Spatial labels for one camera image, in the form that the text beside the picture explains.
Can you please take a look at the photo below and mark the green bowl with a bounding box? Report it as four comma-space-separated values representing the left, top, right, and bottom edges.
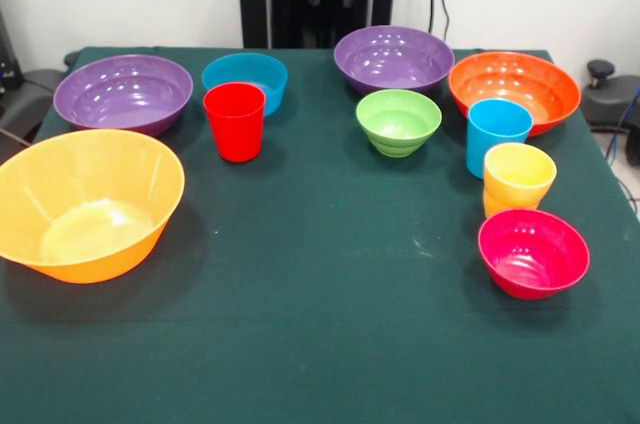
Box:
355, 88, 443, 159

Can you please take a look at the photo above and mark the large yellow bowl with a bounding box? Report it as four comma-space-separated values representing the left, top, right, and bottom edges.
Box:
0, 128, 186, 285

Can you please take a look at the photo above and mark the blue cable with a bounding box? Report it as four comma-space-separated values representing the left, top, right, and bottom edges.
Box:
604, 86, 640, 165

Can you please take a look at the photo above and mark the blue bowl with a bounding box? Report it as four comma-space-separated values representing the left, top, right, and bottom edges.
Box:
201, 52, 289, 118

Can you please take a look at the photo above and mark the purple bowl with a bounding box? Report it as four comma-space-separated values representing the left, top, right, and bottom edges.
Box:
333, 25, 456, 96
53, 54, 195, 138

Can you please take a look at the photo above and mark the black wheeled base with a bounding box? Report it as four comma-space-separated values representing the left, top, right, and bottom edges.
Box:
0, 68, 69, 145
582, 59, 640, 168

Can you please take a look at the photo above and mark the pink bowl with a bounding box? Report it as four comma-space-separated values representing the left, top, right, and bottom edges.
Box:
477, 208, 591, 301

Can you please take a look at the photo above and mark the yellow cup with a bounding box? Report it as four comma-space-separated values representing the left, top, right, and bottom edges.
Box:
482, 187, 542, 219
483, 142, 558, 210

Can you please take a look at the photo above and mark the blue cup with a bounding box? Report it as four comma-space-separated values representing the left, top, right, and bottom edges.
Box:
466, 98, 534, 180

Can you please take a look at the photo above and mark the red cup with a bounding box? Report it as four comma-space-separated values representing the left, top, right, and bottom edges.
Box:
202, 82, 267, 164

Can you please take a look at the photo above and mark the dark green tablecloth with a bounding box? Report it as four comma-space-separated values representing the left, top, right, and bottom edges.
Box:
0, 46, 640, 424

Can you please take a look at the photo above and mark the orange-red bowl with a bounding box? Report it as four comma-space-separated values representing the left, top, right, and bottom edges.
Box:
447, 51, 582, 138

